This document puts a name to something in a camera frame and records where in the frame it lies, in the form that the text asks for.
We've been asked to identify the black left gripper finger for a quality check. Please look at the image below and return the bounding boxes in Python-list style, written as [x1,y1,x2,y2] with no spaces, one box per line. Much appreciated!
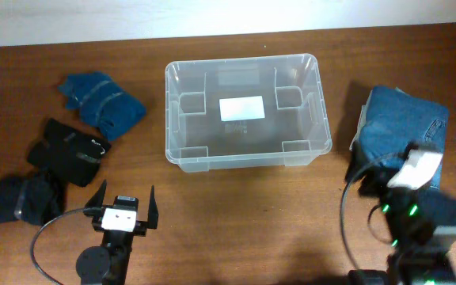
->
[83,180,107,216]
[146,185,159,230]

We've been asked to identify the light blue jeans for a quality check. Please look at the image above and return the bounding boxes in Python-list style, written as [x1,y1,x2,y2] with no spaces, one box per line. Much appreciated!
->
[350,85,409,156]

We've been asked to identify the dark blue jeans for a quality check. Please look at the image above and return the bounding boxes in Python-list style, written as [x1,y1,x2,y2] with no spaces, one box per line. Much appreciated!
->
[345,85,449,180]

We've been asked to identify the teal blue garment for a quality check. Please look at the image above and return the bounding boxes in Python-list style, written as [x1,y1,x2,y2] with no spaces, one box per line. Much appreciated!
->
[58,72,146,141]

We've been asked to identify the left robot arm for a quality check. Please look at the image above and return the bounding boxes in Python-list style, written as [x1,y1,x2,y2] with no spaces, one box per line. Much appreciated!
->
[76,181,159,285]

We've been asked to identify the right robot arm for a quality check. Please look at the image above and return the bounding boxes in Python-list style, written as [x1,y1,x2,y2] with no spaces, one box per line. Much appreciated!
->
[348,176,456,285]

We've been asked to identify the dark navy folded garment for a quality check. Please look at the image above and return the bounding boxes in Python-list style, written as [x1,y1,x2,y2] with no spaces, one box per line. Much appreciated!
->
[0,172,66,226]

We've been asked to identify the folded black garment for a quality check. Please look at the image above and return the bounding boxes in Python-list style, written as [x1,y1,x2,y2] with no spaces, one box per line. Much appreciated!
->
[27,118,112,187]

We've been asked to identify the white label in bin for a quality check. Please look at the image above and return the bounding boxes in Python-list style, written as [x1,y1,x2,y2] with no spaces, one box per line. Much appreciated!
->
[219,96,265,122]

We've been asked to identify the clear plastic storage bin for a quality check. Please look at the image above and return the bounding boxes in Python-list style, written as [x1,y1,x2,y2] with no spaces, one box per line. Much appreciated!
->
[165,54,333,173]

